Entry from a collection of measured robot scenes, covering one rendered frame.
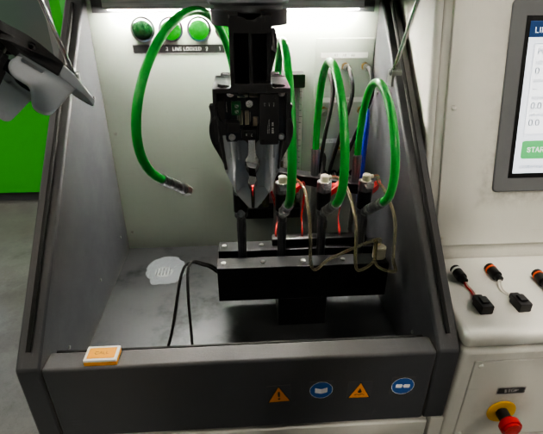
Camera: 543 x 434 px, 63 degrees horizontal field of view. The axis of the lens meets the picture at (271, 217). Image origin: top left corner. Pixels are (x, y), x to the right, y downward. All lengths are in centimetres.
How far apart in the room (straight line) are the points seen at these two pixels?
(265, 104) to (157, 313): 69
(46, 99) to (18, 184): 321
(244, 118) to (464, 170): 58
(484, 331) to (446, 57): 48
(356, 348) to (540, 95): 58
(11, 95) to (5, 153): 306
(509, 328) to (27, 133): 323
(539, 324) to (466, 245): 21
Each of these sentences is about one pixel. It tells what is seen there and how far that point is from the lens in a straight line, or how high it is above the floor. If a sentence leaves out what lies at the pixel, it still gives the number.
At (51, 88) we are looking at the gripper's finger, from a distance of 55.
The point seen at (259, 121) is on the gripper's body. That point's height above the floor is 135.
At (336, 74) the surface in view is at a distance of 73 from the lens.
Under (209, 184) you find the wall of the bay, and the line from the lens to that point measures 114.
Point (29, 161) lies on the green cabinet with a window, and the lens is 363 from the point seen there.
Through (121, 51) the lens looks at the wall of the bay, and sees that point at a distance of 108.
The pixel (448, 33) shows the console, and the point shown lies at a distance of 91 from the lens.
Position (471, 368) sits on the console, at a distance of 84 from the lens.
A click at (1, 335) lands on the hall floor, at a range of 250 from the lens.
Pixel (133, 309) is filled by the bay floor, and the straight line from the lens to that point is 104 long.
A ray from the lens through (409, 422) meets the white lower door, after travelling 90.
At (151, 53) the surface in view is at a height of 138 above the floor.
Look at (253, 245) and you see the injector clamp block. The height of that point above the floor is 98.
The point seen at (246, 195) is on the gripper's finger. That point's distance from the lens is 51.
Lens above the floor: 147
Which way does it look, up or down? 28 degrees down
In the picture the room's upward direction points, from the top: straight up
